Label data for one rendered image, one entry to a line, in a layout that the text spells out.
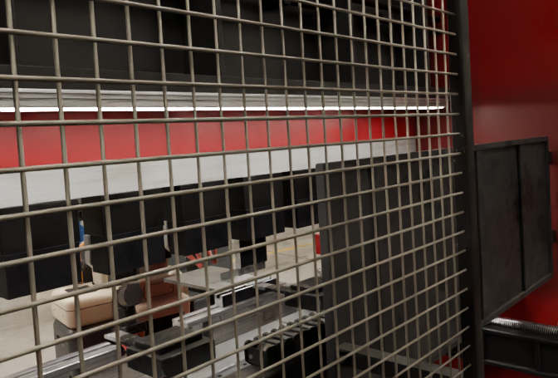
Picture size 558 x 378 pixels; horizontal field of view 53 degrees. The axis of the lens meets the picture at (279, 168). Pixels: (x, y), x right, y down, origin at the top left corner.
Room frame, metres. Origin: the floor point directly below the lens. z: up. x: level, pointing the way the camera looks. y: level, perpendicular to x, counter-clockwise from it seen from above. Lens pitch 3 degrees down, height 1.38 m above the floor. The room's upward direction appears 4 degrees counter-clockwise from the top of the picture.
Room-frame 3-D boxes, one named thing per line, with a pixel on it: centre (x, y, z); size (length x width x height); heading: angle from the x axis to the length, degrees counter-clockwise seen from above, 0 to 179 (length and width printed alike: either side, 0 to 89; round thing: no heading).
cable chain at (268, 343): (1.07, -0.07, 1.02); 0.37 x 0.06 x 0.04; 137
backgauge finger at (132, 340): (1.06, 0.27, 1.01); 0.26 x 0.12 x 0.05; 47
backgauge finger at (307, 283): (1.38, -0.02, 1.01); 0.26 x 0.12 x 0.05; 47
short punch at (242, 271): (1.49, 0.09, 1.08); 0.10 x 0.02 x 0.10; 137
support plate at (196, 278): (1.59, 0.20, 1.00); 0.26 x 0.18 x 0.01; 47
